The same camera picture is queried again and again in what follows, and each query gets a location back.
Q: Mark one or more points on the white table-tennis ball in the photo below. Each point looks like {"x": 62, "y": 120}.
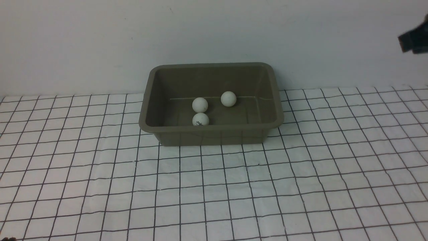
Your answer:
{"x": 228, "y": 99}
{"x": 200, "y": 105}
{"x": 200, "y": 119}

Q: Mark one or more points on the olive green plastic bin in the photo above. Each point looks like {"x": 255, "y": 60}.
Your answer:
{"x": 167, "y": 112}

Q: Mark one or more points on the white black-grid tablecloth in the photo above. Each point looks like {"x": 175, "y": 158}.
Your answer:
{"x": 348, "y": 164}

